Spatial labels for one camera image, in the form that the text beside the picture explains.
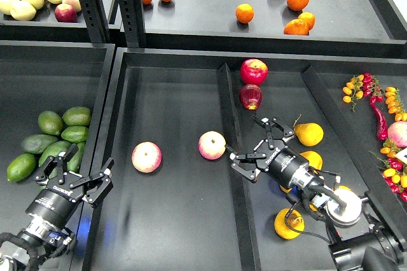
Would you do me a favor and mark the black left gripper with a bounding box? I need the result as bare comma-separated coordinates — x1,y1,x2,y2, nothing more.
25,144,114,229

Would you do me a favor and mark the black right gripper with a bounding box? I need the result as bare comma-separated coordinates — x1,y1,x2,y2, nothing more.
225,115,310,189

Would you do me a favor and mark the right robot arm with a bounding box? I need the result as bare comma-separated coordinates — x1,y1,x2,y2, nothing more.
225,116,406,270

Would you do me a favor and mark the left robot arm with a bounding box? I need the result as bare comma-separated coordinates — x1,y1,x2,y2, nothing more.
1,144,114,270

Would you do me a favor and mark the green avocado by tray edge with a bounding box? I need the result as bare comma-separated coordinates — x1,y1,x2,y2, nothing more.
67,142,86,174

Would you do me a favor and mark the green avocado centre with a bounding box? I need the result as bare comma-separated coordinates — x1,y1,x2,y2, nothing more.
38,140,72,167

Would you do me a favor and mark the yellow pear under gripper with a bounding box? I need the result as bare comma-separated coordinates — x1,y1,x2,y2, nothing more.
279,185,293,193

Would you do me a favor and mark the yellow pear with stem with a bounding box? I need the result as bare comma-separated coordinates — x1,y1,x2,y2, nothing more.
293,114,324,147

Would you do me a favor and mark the green avocado far left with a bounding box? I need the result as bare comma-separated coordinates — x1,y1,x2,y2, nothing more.
7,153,37,182

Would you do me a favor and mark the dark green avocado left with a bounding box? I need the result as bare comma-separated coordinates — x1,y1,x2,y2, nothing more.
21,134,59,155

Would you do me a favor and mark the green avocado top left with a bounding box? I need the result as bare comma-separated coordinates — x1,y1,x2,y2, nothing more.
38,111,64,136

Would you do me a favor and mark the green avocado top right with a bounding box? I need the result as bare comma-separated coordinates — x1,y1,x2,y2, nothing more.
62,106,92,127

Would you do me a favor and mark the pink apple centre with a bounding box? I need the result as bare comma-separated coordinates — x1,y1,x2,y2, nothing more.
198,130,226,160

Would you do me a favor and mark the pink apple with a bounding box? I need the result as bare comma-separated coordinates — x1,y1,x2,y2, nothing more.
131,141,162,173
198,130,226,160

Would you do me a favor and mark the dark red apple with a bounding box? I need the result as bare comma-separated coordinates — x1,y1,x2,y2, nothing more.
238,84,263,111

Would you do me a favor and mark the bright red apple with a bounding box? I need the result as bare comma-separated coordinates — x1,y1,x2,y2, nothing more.
240,59,268,86

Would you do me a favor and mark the pink apple left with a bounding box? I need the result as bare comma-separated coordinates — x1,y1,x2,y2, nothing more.
131,141,162,173

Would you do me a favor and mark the black middle tray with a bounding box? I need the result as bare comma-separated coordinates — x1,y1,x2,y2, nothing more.
70,48,406,270

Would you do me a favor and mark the orange cherry tomato vine left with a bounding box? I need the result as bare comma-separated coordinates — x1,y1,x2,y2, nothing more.
342,74,364,112

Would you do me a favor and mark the orange cherry tomato vine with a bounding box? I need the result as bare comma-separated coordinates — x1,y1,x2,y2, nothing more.
385,87,407,122
342,74,364,112

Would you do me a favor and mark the black right tray divider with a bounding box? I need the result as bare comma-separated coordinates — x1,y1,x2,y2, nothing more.
301,66,406,249

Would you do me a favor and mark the red chili pepper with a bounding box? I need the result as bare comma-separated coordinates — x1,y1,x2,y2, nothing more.
369,96,388,141

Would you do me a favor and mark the red cherry tomato vine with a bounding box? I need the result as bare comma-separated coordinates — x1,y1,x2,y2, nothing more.
362,73,383,103

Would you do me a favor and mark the orange front right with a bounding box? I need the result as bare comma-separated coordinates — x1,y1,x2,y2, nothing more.
284,18,309,36

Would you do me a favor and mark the mixed cherry tomato bunch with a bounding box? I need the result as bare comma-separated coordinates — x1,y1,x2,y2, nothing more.
370,139,406,203

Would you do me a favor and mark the pink apple right edge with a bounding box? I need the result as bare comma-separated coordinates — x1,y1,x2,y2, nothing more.
387,121,407,148

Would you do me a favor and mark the black upper shelf tray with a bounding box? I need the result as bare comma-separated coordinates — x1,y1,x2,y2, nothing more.
143,0,406,59

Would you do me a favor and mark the orange cherry tomato vine right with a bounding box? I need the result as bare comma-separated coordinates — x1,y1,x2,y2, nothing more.
385,87,407,122

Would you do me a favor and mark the white label card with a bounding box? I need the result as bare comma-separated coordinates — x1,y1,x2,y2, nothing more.
395,148,407,164

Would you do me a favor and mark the orange right small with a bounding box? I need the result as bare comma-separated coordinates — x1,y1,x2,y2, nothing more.
298,11,316,31

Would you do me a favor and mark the orange centre shelf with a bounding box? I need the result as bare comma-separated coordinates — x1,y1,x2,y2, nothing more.
235,3,254,24

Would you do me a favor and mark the black upper left tray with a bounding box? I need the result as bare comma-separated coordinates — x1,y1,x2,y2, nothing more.
0,0,120,44

